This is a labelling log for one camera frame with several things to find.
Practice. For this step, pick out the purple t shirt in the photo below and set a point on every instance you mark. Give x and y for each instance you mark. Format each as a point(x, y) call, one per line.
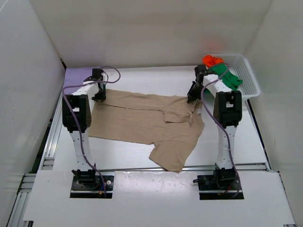
point(76, 76)

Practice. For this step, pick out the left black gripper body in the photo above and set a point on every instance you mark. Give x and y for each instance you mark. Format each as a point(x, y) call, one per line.
point(99, 96)

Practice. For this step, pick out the beige t shirt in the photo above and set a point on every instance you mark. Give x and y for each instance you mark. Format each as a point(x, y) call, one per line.
point(171, 123)

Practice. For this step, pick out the orange t shirt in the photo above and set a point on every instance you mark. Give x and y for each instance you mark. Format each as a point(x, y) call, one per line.
point(209, 61)

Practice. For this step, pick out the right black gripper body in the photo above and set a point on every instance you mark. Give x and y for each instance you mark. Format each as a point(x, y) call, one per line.
point(193, 92)

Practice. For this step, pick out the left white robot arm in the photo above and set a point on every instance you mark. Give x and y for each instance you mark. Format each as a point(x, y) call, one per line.
point(77, 101)

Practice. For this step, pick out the aluminium frame rail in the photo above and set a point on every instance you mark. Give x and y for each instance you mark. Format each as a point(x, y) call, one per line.
point(122, 156)

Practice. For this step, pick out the white plastic basket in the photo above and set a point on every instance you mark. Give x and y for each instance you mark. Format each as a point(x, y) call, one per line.
point(240, 67)

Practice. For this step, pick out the green t shirt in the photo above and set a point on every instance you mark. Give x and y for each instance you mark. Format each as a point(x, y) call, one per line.
point(220, 79)

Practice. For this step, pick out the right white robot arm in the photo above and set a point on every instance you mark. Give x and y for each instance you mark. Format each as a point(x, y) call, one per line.
point(227, 114)

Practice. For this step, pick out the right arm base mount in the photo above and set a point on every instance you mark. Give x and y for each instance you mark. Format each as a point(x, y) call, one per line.
point(222, 184)

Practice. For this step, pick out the white front board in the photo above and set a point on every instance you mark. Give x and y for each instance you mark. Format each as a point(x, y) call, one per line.
point(147, 199)

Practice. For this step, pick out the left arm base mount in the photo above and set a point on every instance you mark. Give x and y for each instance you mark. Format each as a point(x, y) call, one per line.
point(89, 185)

